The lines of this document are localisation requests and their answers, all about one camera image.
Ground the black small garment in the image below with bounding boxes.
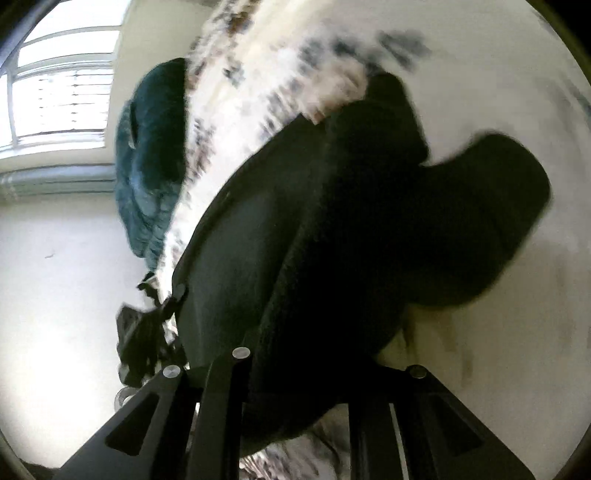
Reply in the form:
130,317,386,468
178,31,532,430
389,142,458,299
172,73,551,455

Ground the white floral fleece blanket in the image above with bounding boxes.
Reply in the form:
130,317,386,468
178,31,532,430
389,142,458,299
157,1,590,479

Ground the dark teal pillow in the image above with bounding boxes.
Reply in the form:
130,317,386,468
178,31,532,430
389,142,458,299
114,58,185,271

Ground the window with blinds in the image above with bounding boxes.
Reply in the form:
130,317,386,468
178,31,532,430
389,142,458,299
1,1,131,159

